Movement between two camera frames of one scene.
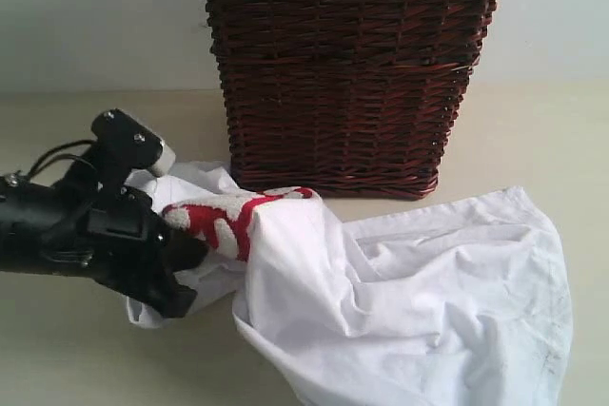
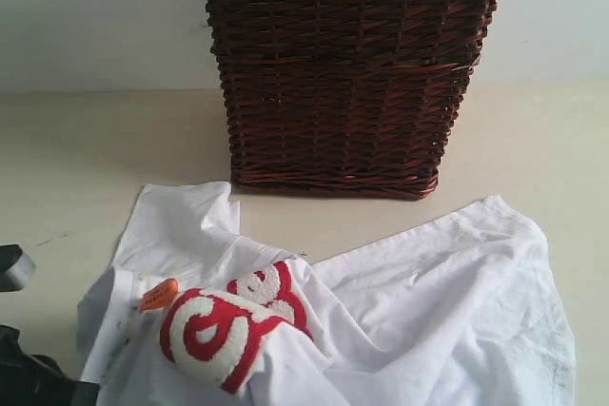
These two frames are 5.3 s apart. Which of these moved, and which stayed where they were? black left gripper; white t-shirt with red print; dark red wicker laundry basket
Moved: black left gripper; white t-shirt with red print
Stayed: dark red wicker laundry basket
